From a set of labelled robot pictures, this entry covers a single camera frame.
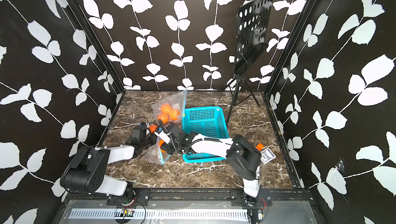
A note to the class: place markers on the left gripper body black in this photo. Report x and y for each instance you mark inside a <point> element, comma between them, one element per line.
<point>149,141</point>

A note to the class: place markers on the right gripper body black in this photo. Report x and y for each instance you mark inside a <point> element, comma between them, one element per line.
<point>169,148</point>

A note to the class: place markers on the orange taken from bag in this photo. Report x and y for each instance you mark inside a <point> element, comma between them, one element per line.
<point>153,128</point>

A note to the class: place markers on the clear zip-top bag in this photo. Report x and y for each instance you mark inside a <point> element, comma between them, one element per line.
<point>177,101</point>
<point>154,155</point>

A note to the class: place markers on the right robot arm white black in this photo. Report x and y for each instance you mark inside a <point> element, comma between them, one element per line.
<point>238,151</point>

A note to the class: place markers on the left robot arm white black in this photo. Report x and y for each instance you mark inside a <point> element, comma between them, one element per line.
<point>87,170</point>

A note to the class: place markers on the orange in near bag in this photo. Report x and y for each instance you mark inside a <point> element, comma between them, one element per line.
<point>161,145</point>

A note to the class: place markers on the far bag orange bottom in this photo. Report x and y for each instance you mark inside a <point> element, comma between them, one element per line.
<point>163,117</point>

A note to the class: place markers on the far bag orange right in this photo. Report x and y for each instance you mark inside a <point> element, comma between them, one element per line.
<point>173,114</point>

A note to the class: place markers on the far bag orange top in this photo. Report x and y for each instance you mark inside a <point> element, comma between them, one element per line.
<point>166,109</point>

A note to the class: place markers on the teal plastic basket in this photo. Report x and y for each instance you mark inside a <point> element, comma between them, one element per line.
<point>208,121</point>

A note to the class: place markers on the small orange block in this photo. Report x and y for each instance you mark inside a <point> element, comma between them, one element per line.
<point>260,146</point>

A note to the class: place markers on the playing card box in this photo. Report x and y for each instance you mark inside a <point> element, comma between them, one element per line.
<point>267,156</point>

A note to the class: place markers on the black music stand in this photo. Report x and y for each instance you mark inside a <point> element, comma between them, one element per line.
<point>252,41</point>

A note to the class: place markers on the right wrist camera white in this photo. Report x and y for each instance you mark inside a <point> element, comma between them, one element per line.
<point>163,136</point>

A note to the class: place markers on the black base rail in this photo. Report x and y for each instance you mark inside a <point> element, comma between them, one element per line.
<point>236,196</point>

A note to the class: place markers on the white slotted cable duct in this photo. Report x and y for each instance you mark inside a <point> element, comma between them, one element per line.
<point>194,214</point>

